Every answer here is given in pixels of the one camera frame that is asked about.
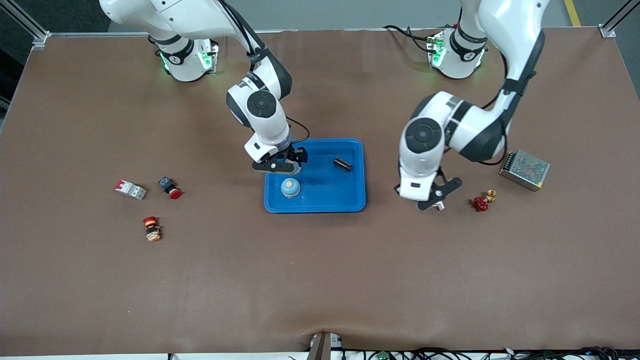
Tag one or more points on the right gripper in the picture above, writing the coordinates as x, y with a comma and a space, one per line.
296, 154

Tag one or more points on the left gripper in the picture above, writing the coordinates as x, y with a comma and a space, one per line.
396, 186

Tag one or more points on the long black capacitor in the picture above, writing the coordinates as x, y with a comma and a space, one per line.
342, 164

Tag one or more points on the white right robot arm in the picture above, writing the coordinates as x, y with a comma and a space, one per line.
260, 105

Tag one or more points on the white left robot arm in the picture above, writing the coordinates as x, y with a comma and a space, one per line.
470, 130

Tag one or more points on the blue plastic tray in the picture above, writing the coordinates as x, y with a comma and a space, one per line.
325, 195

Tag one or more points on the brown table mat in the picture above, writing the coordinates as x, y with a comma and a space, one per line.
320, 280

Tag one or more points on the metal mesh power supply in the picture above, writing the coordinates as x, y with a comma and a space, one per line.
525, 170

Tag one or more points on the black red push button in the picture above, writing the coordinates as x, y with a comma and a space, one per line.
167, 185

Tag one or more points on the red orange emergency stop button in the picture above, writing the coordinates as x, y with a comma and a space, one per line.
152, 231

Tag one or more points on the white red circuit breaker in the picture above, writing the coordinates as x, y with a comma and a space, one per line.
131, 190

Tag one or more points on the grey metal table bracket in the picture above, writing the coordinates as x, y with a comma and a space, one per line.
322, 347

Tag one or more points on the aluminium frame profile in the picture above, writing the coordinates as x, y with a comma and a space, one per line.
607, 31
30, 22

